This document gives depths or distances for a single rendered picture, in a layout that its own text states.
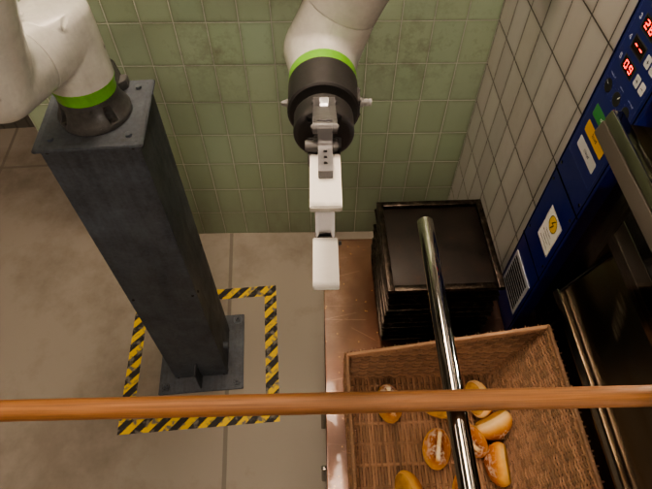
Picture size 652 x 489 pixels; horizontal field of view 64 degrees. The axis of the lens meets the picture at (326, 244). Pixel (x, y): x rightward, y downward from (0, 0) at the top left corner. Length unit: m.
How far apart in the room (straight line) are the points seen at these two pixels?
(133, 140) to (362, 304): 0.80
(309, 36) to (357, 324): 0.96
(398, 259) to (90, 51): 0.81
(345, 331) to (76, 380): 1.18
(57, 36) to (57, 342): 1.56
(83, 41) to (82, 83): 0.08
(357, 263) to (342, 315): 0.19
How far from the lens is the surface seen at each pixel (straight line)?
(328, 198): 0.48
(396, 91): 1.89
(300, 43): 0.73
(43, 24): 1.05
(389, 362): 1.36
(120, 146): 1.14
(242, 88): 1.88
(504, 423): 1.38
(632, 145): 0.82
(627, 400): 0.86
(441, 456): 1.34
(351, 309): 1.53
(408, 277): 1.28
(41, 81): 1.02
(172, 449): 2.06
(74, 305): 2.45
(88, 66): 1.10
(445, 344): 0.84
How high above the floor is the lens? 1.92
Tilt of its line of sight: 53 degrees down
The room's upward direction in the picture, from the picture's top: straight up
